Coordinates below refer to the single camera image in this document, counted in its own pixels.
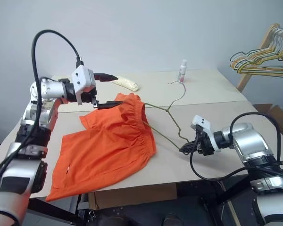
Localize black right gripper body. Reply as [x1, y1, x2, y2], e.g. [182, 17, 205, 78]
[195, 126, 215, 157]

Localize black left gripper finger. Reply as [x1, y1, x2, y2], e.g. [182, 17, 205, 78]
[94, 73, 119, 83]
[97, 100, 125, 110]

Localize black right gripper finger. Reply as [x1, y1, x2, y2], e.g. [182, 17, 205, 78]
[179, 145, 198, 155]
[182, 139, 199, 149]

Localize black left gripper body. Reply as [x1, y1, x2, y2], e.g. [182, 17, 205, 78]
[81, 88, 100, 110]

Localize green wire hanger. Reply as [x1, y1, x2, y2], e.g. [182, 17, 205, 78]
[141, 81, 187, 151]

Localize orange elastic-waist shorts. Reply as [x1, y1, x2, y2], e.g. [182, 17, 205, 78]
[45, 93, 158, 202]

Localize white rolled towel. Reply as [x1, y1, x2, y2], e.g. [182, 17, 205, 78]
[112, 75, 142, 92]

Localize brown cardboard sheet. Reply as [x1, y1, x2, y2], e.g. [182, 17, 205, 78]
[88, 185, 178, 210]

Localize white spray bottle pink label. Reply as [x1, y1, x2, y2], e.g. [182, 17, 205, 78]
[178, 59, 188, 83]

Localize brown cardboard box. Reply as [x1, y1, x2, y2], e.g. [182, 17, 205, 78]
[254, 103, 283, 138]

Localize wooden clothes rack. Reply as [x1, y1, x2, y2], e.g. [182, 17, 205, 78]
[235, 23, 283, 93]

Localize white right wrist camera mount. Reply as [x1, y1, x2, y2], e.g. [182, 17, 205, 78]
[191, 114, 221, 151]

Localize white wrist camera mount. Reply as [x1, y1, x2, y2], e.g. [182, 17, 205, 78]
[71, 65, 97, 105]
[191, 114, 221, 151]

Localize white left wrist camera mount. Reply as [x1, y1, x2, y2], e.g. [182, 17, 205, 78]
[71, 65, 97, 105]

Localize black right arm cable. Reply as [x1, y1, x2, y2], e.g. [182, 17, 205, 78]
[190, 112, 283, 182]

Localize yellow wire hanger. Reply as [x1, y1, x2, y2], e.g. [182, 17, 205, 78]
[231, 35, 283, 71]

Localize black table frame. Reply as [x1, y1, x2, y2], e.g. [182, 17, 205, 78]
[25, 180, 258, 226]

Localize white wire hanger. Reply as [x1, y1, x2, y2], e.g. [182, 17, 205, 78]
[235, 27, 283, 69]

